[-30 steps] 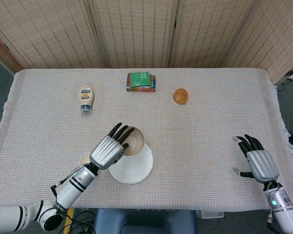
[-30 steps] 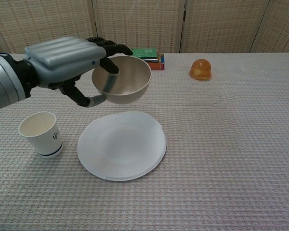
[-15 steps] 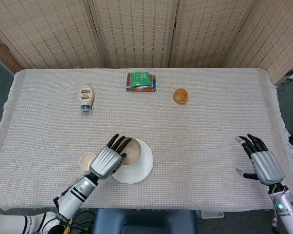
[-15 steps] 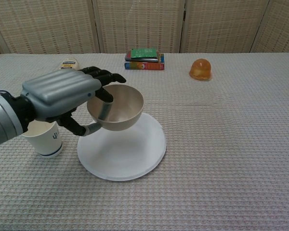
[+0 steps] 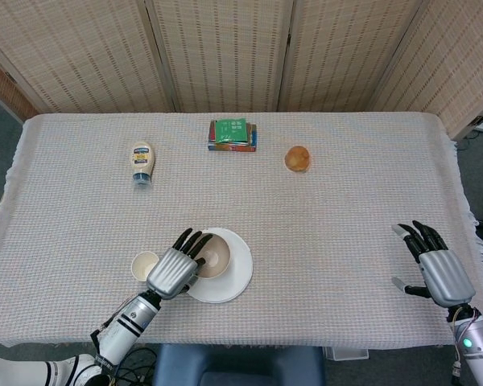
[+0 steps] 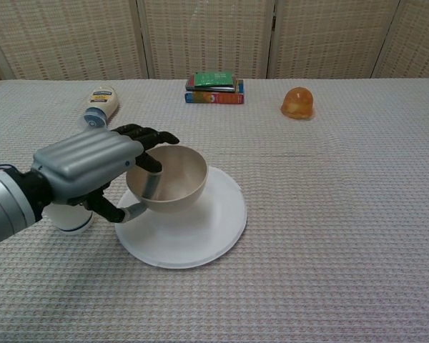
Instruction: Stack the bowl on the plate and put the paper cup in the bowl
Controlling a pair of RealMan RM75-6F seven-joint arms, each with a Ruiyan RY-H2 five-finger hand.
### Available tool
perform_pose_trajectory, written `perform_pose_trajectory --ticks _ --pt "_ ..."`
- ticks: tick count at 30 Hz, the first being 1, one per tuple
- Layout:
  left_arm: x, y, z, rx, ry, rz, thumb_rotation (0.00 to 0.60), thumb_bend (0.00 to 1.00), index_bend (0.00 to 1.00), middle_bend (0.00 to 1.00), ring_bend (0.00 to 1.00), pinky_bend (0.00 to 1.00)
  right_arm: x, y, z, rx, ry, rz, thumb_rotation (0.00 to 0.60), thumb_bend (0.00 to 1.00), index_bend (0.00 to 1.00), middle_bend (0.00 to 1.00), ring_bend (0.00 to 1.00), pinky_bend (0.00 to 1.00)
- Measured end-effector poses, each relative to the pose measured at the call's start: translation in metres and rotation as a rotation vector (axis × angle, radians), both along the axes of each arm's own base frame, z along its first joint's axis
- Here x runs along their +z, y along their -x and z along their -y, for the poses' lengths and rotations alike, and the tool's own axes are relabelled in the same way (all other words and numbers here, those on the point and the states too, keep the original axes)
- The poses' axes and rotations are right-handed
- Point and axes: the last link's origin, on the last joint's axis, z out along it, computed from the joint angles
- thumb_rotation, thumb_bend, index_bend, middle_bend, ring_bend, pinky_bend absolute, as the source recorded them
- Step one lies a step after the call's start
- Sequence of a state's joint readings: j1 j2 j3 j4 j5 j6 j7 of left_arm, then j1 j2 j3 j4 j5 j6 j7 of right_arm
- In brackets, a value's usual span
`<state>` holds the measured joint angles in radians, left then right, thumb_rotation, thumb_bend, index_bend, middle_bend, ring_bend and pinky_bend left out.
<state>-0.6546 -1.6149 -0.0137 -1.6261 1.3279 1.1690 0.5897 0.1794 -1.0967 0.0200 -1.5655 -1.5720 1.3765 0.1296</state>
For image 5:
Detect beige bowl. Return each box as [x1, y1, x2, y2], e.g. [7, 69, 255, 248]
[192, 234, 231, 279]

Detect mayonnaise squeeze bottle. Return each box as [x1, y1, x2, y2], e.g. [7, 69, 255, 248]
[130, 141, 155, 188]

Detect green book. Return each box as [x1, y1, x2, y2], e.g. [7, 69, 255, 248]
[213, 117, 250, 144]

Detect beige woven screen panel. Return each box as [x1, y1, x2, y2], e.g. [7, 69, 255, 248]
[144, 0, 295, 114]
[0, 0, 176, 114]
[277, 0, 423, 113]
[369, 0, 483, 141]

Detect white woven tablecloth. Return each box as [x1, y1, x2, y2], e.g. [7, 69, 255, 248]
[0, 111, 483, 349]

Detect round bread bun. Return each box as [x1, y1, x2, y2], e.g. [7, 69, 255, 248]
[284, 145, 312, 174]

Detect white paper cup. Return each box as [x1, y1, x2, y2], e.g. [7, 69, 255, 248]
[130, 251, 161, 282]

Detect blue padded chair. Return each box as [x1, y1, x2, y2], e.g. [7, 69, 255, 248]
[151, 343, 326, 386]

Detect white box under table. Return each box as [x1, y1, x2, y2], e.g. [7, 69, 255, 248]
[323, 345, 370, 361]

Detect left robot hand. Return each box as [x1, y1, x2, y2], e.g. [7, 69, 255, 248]
[146, 228, 205, 301]

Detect colourful blue-edged book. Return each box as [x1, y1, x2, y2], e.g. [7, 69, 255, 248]
[206, 141, 258, 153]

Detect brown woven screen panel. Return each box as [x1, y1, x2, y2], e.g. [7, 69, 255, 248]
[0, 51, 38, 121]

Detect black floor cables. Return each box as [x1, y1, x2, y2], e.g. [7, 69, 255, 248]
[118, 347, 157, 385]

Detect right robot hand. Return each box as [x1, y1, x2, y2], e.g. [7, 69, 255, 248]
[390, 220, 477, 310]

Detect white paper plate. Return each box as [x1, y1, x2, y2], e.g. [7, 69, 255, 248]
[184, 227, 254, 304]

